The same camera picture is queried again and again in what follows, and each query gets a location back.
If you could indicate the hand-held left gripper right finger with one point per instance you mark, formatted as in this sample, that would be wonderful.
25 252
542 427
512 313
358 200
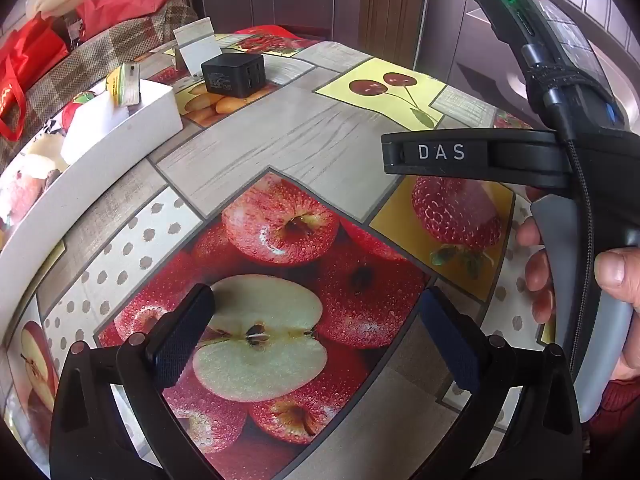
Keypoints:
450 340

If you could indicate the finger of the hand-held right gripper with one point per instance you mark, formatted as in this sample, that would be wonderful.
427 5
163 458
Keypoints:
505 157

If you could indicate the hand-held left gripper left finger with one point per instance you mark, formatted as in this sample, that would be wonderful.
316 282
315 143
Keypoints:
182 330

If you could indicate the white cardboard tray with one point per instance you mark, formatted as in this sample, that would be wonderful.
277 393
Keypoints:
140 120

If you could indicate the person's right forearm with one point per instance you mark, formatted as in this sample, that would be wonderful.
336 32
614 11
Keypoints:
620 415

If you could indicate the person's right hand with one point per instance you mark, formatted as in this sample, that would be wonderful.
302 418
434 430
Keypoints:
622 280

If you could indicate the brown wooden panel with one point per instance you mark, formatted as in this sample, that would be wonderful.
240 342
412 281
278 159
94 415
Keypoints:
395 5

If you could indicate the fruit print tablecloth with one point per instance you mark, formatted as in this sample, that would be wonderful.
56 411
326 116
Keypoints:
300 125

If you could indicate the white sponge block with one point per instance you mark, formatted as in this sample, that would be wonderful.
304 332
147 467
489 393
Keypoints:
90 132

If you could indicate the yellow soap box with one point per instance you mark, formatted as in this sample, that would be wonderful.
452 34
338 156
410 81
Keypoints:
125 85

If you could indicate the black charger cube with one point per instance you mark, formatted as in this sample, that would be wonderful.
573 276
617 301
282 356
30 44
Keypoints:
232 75

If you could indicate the plaid blanket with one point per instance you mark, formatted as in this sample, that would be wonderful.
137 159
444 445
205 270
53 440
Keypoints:
75 65

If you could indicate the red handbag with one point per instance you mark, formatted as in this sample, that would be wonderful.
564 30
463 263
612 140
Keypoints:
30 55

